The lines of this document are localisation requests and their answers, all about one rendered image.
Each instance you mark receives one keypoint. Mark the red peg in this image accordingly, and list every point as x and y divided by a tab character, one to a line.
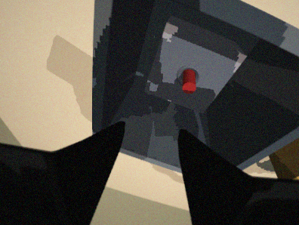
189	81

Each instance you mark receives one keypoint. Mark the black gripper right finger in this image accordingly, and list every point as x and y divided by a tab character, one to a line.
219	193

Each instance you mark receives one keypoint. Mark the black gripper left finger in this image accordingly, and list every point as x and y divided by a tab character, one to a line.
76	175

